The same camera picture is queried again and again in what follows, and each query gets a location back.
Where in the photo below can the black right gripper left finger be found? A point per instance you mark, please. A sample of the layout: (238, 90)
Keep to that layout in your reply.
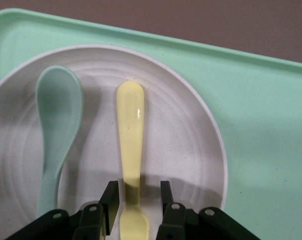
(90, 222)

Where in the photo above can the mint green rectangular tray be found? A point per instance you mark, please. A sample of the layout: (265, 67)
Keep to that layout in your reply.
(260, 112)

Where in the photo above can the round beige speckled plate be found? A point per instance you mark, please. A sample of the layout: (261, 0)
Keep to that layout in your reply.
(180, 140)

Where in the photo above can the yellow plastic fork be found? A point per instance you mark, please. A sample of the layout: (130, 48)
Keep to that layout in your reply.
(130, 125)

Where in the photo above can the sage green plastic spoon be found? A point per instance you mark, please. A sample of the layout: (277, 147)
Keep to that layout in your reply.
(58, 105)

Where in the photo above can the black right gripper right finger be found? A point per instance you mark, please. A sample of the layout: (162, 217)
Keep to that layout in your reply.
(173, 222)

